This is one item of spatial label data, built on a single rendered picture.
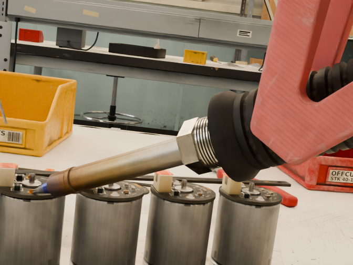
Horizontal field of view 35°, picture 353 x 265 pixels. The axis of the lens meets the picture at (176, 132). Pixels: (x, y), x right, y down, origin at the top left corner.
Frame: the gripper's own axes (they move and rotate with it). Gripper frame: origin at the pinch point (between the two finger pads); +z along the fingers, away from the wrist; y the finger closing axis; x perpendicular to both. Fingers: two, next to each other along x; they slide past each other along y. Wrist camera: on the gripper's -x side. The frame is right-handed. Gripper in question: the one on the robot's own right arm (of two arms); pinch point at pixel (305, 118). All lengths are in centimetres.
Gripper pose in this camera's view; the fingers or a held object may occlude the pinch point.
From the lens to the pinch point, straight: 14.6
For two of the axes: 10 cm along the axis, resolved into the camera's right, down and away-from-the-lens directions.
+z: -5.3, 7.7, 3.6
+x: 7.0, 6.4, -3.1
